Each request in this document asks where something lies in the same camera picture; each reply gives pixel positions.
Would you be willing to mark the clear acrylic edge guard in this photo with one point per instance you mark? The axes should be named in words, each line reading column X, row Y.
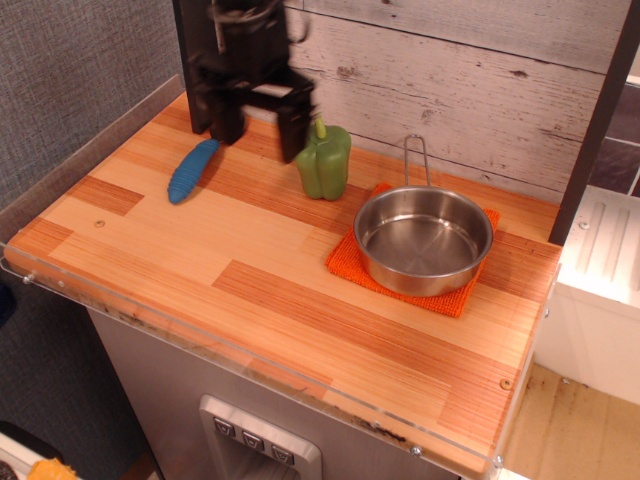
column 415, row 439

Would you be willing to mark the green toy bell pepper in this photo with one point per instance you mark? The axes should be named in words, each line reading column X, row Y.
column 323, row 165

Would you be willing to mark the blue handled metal spoon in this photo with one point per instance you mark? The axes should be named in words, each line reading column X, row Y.
column 187, row 175

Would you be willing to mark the grey toy fridge cabinet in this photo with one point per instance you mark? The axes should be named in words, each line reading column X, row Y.
column 164, row 384

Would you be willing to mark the yellow cloth object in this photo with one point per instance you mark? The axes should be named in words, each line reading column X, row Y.
column 51, row 469

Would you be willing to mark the stainless steel pan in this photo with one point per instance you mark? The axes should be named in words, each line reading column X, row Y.
column 422, row 241

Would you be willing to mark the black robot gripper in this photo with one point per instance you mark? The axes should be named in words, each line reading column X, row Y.
column 252, row 68

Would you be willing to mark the silver dispenser button panel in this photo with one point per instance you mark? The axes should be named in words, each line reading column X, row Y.
column 244, row 446

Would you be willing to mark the white toy sink unit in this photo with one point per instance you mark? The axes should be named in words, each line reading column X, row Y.
column 590, row 332

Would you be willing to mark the dark right frame post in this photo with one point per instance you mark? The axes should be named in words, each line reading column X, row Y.
column 605, row 107

